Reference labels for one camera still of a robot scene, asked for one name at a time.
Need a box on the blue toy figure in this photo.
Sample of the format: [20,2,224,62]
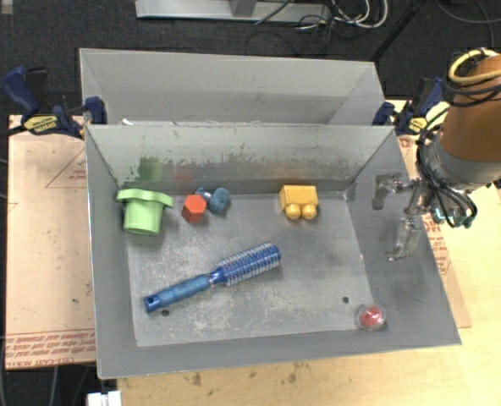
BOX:
[195,186,232,216]

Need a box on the clear ball with red core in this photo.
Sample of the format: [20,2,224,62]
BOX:
[355,303,388,332]

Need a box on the brown cardboard board, red print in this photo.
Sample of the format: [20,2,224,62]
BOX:
[4,114,474,371]

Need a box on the red hexagonal block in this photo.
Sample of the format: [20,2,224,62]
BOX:
[180,195,208,224]

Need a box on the green plastic flanged cup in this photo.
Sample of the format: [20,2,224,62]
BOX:
[115,188,175,237]

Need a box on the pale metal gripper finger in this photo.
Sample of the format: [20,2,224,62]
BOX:
[385,216,422,262]
[372,172,414,211]

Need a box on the blue round hairbrush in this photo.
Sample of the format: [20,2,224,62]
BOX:
[143,242,282,315]

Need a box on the yellow toy building block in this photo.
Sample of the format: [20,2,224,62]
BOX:
[278,184,320,221]

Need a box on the grey metal bin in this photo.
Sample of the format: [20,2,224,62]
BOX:
[79,47,463,380]

